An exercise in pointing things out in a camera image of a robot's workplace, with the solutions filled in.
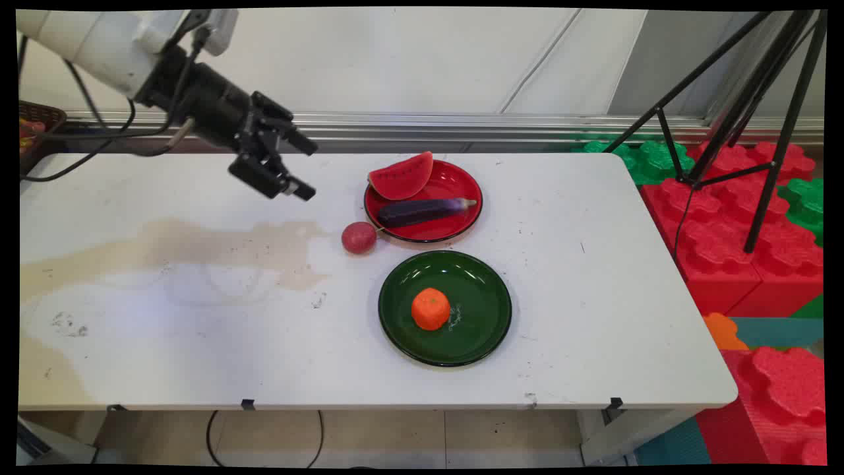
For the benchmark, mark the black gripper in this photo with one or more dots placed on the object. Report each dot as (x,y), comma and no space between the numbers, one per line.
(211,112)

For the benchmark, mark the toy fruit in basket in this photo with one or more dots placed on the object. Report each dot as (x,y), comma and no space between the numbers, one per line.
(30,132)

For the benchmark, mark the orange foam piece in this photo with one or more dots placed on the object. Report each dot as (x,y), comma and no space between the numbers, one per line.
(723,332)

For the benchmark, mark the red toy apple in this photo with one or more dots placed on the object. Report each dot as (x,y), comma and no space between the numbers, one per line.
(359,237)

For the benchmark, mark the red foam block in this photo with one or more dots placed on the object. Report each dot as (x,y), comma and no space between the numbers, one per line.
(771,402)

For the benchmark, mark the toy watermelon slice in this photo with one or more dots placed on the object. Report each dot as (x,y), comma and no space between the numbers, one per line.
(400,179)

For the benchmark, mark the teal foam mat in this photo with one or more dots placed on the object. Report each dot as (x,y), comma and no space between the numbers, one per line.
(778,332)

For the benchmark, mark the large red foam blocks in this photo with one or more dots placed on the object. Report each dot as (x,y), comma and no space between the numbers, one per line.
(719,244)

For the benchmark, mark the black table clip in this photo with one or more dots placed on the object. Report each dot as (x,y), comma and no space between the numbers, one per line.
(248,404)
(616,404)

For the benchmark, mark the purple toy eggplant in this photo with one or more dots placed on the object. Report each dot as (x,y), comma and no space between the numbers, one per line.
(422,211)

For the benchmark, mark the aluminium wall rail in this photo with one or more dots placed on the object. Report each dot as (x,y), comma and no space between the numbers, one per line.
(461,125)

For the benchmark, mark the green round plate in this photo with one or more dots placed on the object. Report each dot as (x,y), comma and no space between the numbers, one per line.
(481,310)

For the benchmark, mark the dark woven basket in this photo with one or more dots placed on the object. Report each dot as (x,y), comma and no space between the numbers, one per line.
(45,119)

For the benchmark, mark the red round plate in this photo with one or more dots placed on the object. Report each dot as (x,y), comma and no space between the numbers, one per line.
(448,185)

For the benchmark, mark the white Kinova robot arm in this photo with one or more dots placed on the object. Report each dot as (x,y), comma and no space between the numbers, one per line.
(86,39)

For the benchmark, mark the toy orange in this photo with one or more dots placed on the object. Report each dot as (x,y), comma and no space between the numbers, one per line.
(430,309)

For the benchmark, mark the green foam block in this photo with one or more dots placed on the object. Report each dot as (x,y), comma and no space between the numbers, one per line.
(653,158)
(806,204)

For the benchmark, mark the black tripod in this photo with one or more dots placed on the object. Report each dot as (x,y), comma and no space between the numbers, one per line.
(752,99)

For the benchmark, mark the white table leg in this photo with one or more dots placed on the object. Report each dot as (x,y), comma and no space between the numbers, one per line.
(626,439)

